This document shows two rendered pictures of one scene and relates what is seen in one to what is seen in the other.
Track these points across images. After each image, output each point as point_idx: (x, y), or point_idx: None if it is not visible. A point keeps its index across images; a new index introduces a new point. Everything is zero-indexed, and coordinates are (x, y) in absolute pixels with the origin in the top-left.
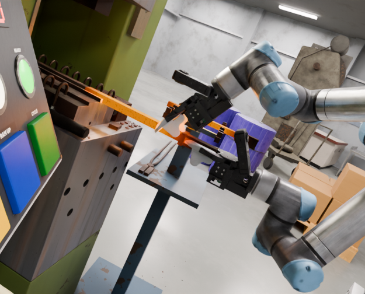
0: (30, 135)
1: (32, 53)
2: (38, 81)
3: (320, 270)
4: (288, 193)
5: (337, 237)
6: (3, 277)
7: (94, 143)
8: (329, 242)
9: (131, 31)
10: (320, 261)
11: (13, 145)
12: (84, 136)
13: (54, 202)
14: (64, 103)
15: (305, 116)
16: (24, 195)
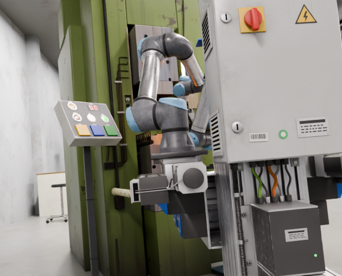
0: (104, 127)
1: (110, 115)
2: (111, 120)
3: (190, 133)
4: None
5: (193, 119)
6: (151, 217)
7: (158, 145)
8: (192, 122)
9: (188, 106)
10: (192, 131)
11: (94, 125)
12: (151, 143)
13: (151, 172)
14: (149, 137)
15: (197, 89)
16: (96, 133)
